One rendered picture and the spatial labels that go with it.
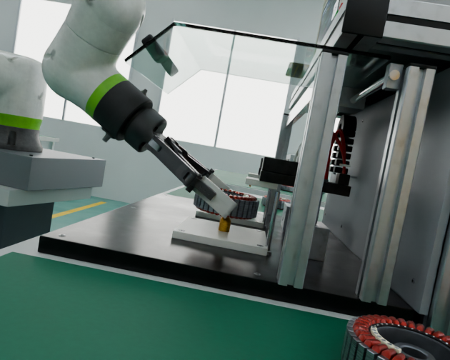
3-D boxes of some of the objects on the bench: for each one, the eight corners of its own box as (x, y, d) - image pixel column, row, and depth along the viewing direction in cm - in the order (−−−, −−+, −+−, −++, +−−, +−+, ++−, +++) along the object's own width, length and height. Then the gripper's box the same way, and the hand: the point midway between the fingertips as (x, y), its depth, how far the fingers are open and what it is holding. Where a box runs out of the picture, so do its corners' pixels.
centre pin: (217, 230, 67) (220, 215, 67) (218, 228, 69) (221, 213, 68) (228, 232, 67) (231, 217, 66) (229, 231, 69) (232, 216, 68)
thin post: (261, 254, 60) (273, 191, 60) (261, 251, 62) (272, 190, 61) (271, 256, 60) (283, 193, 60) (271, 253, 62) (282, 192, 61)
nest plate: (195, 216, 85) (196, 210, 85) (203, 207, 100) (204, 202, 100) (263, 228, 84) (263, 223, 84) (261, 218, 99) (262, 213, 99)
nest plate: (171, 237, 61) (172, 230, 61) (188, 222, 76) (188, 216, 76) (266, 256, 60) (268, 248, 60) (263, 237, 75) (265, 231, 75)
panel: (417, 313, 45) (473, 55, 43) (321, 222, 111) (341, 118, 109) (427, 315, 45) (483, 56, 43) (325, 223, 111) (345, 119, 109)
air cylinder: (282, 229, 87) (286, 205, 87) (280, 223, 95) (284, 201, 94) (304, 233, 87) (309, 209, 87) (301, 228, 94) (305, 206, 94)
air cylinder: (292, 256, 63) (298, 222, 63) (288, 246, 71) (294, 216, 70) (323, 261, 63) (330, 228, 62) (316, 251, 70) (322, 221, 70)
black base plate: (36, 252, 49) (39, 234, 49) (159, 200, 113) (161, 193, 113) (411, 328, 46) (415, 309, 46) (320, 231, 110) (322, 223, 110)
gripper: (143, 142, 80) (224, 213, 79) (96, 135, 57) (211, 236, 56) (166, 113, 79) (248, 186, 79) (129, 95, 56) (246, 197, 55)
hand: (225, 199), depth 67 cm, fingers closed on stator, 11 cm apart
